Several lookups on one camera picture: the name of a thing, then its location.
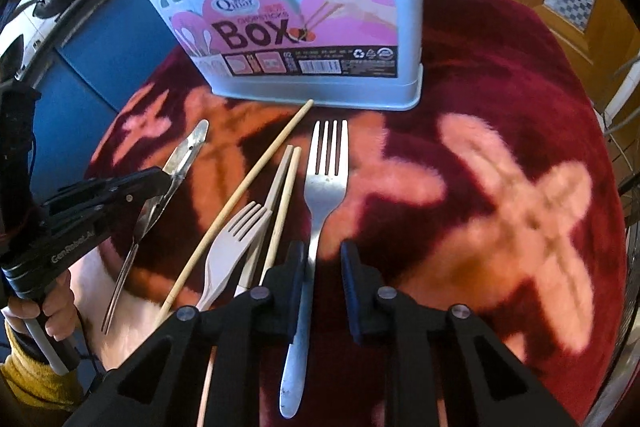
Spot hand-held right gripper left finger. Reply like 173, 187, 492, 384
65, 241, 307, 427

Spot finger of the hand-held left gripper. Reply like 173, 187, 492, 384
85, 168, 171, 203
42, 193, 165, 235

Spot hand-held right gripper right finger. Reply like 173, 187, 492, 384
340, 241, 576, 427

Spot beige plastic fork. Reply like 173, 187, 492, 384
195, 201, 273, 313

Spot beige chopstick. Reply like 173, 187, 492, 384
259, 146, 303, 288
197, 144, 296, 427

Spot steel wire-handled tongs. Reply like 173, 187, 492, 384
101, 120, 210, 335

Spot steel fork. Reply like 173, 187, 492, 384
278, 120, 349, 420

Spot long wooden chopstick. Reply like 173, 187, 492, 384
155, 98, 315, 323

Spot light blue utensil box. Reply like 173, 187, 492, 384
136, 0, 430, 112

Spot person's left forearm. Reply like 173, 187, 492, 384
0, 332, 86, 413

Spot person's left hand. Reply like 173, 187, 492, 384
7, 274, 78, 358

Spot blue kitchen base cabinets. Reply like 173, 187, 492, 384
15, 0, 201, 178

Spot small dark wok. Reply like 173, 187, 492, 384
0, 34, 26, 80

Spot red flower printed blanket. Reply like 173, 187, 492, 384
82, 0, 628, 427

